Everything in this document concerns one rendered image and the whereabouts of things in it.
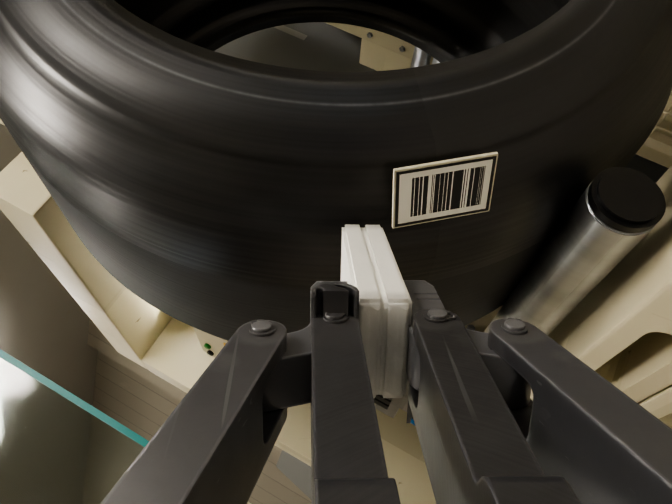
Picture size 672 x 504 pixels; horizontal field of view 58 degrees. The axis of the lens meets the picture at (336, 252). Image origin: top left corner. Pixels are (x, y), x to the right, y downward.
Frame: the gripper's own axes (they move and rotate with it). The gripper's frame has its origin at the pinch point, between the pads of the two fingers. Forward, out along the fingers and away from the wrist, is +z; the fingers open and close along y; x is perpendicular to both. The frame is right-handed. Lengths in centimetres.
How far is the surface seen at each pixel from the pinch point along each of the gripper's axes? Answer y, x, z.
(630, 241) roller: 17.4, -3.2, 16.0
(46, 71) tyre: -17.7, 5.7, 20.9
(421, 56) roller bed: 16, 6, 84
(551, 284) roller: 15.5, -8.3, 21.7
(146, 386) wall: -151, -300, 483
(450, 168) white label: 5.8, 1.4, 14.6
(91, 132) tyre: -14.8, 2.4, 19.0
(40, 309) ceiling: -205, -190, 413
